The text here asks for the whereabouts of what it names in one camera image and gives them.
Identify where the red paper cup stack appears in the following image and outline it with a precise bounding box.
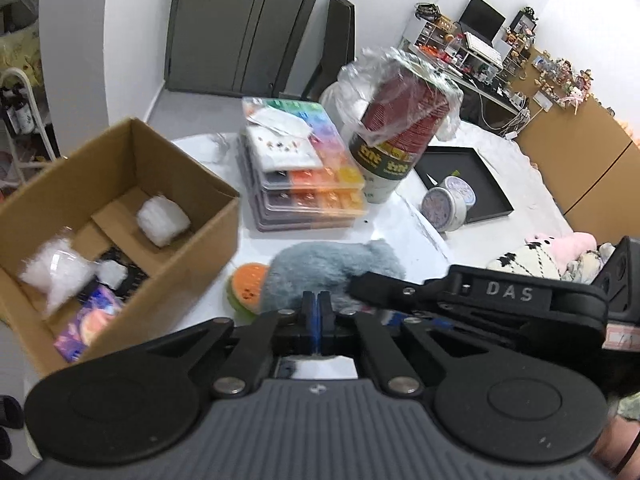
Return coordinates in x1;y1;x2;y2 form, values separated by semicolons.
348;55;453;205

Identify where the grey pink plush toy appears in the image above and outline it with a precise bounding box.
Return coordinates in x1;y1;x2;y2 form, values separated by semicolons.
262;240;407;316

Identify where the colourful bead organizer box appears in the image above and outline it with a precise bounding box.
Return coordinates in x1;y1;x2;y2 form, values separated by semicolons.
255;207;369;232
250;187;367;214
241;96;366;193

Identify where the white bead card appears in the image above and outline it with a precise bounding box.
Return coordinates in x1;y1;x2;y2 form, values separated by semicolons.
245;127;323;173

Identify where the white metal rack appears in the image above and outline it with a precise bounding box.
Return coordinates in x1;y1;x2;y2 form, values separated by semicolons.
0;67;61;191

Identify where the clear plastic bag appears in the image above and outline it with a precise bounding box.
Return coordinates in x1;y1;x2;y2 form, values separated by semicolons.
19;237;98;318

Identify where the white desk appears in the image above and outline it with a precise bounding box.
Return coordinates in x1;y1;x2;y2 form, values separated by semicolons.
405;35;531;131

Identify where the person's right forearm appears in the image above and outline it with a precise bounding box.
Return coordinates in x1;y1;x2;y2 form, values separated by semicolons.
590;395;640;478

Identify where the clear plastic can cover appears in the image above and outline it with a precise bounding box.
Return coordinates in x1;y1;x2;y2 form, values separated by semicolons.
319;46;465;146

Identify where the grey door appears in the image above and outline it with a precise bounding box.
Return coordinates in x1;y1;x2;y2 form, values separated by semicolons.
165;0;333;98

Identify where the row of small figurines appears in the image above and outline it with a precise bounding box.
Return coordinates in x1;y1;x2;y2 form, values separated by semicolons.
530;50;596;111

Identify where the white tissue packet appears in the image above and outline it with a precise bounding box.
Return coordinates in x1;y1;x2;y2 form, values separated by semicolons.
247;107;313;138

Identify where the orange green burger plush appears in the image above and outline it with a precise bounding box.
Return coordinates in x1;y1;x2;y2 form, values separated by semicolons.
227;262;271;325

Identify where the white bed blanket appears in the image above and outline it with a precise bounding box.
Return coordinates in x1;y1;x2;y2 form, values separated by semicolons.
370;120;601;286

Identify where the pink white plush toy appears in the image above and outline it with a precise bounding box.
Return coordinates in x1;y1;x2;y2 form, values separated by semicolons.
486;242;566;281

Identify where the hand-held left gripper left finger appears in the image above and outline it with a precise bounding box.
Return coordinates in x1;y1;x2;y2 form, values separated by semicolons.
135;291;319;398

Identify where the white keyboard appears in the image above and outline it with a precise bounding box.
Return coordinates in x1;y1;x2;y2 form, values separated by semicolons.
462;31;502;66

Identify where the brown cardboard box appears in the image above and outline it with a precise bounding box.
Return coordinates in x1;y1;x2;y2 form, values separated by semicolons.
0;117;241;376

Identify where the white drawer organizer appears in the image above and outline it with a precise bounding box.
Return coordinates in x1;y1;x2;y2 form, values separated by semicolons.
402;10;441;53

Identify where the black slipper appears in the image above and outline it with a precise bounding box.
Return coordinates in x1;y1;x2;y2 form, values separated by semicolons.
0;395;26;431

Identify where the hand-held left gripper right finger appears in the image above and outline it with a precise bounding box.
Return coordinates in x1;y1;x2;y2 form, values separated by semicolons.
318;291;506;398

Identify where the yellow printed bag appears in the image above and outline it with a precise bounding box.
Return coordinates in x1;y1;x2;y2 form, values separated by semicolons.
0;25;43;86

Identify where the black tray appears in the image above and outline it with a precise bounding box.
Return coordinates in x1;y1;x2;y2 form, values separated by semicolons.
412;145;515;226

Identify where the purple tissue pack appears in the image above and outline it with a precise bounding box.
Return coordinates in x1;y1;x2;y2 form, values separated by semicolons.
52;285;126;363

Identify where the black chair back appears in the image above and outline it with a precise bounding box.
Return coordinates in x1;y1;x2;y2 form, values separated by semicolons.
301;0;356;106

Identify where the white soft wad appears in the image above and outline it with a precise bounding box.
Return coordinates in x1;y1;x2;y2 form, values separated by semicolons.
136;195;192;248

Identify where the black lace piece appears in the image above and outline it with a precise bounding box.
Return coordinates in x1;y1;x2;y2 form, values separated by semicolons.
95;245;151;306

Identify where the round lavender jar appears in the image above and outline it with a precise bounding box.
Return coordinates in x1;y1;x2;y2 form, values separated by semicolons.
442;176;477;208

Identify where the round lavender tin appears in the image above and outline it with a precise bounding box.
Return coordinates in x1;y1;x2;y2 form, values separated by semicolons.
421;187;468;232

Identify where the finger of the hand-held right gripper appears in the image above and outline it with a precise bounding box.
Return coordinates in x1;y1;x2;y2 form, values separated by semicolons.
385;309;501;336
346;270;453;315

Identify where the beige plush toy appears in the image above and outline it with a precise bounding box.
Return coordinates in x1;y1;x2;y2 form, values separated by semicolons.
562;242;616;281

